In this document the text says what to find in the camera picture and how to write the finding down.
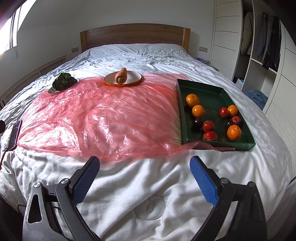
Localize dark plum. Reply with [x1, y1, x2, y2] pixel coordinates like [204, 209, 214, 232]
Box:
[192, 118, 203, 133]
[226, 120, 234, 128]

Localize pink plastic sheet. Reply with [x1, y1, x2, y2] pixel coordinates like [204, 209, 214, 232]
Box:
[17, 72, 236, 162]

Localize window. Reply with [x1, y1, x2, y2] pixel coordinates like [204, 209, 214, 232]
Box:
[1, 1, 36, 54]

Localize orange carrot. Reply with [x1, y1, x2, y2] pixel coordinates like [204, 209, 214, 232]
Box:
[114, 68, 127, 84]

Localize patterned plate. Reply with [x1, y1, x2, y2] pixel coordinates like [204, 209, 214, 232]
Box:
[48, 77, 78, 94]

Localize wall socket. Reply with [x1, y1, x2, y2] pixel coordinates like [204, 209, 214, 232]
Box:
[199, 46, 208, 52]
[71, 47, 79, 53]

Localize wooden headboard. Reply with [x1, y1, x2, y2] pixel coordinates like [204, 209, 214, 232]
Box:
[80, 23, 191, 52]

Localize red plum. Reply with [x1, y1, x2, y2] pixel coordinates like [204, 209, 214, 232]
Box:
[219, 107, 229, 118]
[231, 115, 242, 126]
[202, 120, 215, 133]

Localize smartphone in red case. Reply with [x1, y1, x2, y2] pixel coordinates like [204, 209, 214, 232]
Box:
[7, 120, 23, 151]

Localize large orange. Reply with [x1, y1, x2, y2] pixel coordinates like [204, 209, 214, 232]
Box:
[186, 94, 200, 108]

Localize smooth orange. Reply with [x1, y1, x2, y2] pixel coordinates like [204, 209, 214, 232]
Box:
[192, 104, 205, 118]

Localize mandarin orange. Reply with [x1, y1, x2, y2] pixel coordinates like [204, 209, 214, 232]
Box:
[227, 125, 242, 141]

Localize white wardrobe with shelves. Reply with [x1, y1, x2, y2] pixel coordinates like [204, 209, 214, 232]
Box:
[208, 0, 296, 176]

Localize wall socket right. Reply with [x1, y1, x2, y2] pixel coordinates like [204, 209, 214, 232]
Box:
[199, 46, 208, 52]

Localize green rectangular tray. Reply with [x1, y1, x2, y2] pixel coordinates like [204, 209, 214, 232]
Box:
[176, 79, 256, 151]

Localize orange rimmed white dish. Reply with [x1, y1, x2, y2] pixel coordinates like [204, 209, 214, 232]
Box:
[104, 71, 142, 87]

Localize dark green leafy vegetable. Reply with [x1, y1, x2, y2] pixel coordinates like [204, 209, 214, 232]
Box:
[52, 73, 78, 91]

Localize blue cloth on floor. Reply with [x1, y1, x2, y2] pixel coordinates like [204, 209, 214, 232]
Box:
[245, 89, 268, 110]

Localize wall socket left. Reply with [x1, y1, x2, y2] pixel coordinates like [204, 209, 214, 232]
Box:
[71, 47, 79, 53]

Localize white bed duvet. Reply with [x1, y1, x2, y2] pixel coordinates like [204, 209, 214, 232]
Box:
[1, 44, 292, 240]

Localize red apple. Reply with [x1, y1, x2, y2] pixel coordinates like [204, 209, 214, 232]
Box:
[203, 131, 218, 141]

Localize hanging dark clothes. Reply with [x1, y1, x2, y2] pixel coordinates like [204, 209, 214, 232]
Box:
[240, 11, 281, 71]

